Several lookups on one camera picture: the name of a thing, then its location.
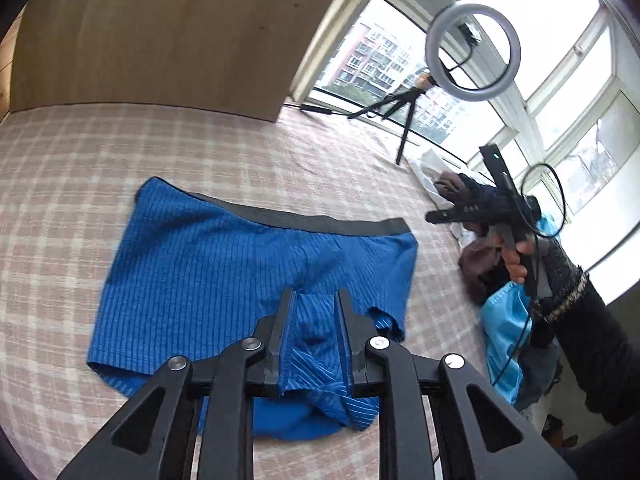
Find maroon cloth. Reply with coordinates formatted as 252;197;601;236
459;236;511;305

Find plaid bed sheet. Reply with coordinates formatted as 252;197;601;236
0;102;501;480

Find light blue cloth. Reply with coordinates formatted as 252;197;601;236
479;280;535;407

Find black tripod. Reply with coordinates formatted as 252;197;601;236
348;74;435;166

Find white cloth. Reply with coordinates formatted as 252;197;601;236
410;148;483;241

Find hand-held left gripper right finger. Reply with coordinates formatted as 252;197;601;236
333;287;578;480

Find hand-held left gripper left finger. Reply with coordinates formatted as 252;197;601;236
57;287;297;480

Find white ring light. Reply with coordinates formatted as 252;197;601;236
425;3;511;102

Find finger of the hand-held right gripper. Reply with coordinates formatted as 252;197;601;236
425;204;496;224

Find person's right hand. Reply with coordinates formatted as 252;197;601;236
492;232;540;285

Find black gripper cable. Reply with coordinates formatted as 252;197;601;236
491;163;601;387

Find brown cloth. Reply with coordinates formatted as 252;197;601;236
434;171;482;205

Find white framed window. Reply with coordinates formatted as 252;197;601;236
289;0;640;307

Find black ring light cable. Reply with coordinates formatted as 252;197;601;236
300;103;362;117

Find blue striped boxer briefs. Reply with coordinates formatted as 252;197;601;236
86;176;420;442

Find wooden headboard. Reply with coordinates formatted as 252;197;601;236
0;0;373;123

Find person's right forearm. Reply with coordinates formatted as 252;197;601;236
529;236;640;427

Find dark grey cloth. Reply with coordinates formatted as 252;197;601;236
514;342;563;412

